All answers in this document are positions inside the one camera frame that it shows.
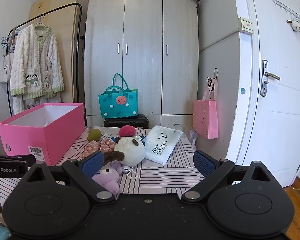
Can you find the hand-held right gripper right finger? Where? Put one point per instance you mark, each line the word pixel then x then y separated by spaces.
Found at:
pixel 205 164

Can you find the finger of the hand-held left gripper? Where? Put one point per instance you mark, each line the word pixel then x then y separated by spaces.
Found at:
pixel 20 157

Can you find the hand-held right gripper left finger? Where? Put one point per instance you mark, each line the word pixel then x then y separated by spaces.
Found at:
pixel 92 164

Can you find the floral fabric scrunchie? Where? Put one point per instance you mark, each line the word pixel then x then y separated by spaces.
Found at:
pixel 95 147

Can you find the purple plush toy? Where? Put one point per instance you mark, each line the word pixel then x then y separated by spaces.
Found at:
pixel 106 180

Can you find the green egg-shaped sponge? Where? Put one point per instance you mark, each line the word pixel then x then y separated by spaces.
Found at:
pixel 94 135

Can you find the panda plush toy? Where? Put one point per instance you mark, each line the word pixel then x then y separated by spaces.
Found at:
pixel 130 152

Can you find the pink storage box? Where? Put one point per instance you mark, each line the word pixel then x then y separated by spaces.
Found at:
pixel 52 135

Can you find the white cotton tissue pack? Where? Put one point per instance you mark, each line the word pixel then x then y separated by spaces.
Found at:
pixel 162 142

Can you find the pink fluffy pompom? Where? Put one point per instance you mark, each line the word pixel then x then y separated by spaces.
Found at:
pixel 127 130

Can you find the purple plastic packet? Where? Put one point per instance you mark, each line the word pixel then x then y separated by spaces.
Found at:
pixel 193 136

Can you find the striped pink tablecloth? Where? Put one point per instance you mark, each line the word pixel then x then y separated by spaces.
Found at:
pixel 165 177

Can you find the pink paper bag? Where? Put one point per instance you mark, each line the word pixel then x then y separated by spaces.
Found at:
pixel 205 117

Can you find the black suitcase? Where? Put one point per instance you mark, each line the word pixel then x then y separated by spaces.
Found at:
pixel 130 122

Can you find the teal tote bag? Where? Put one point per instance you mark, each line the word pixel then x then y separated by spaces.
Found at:
pixel 120 105

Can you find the round blue sticker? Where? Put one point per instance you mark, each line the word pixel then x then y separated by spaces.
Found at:
pixel 243 91

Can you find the white canvas tote bag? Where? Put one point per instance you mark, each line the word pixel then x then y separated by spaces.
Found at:
pixel 5 67

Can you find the white door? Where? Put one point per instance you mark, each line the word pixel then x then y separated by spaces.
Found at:
pixel 285 120

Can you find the white fluffy robe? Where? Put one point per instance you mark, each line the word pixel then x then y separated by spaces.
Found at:
pixel 35 62

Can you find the grey wooden wardrobe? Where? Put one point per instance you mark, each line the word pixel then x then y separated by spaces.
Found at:
pixel 142 67

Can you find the black clothes rack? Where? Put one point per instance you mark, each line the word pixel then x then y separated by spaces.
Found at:
pixel 79 42

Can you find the light wooden board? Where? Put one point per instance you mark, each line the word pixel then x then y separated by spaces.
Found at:
pixel 65 12

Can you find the metal hook rack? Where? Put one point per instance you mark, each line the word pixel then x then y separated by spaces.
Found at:
pixel 277 2

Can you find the white wall switch box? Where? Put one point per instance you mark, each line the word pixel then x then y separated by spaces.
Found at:
pixel 246 25

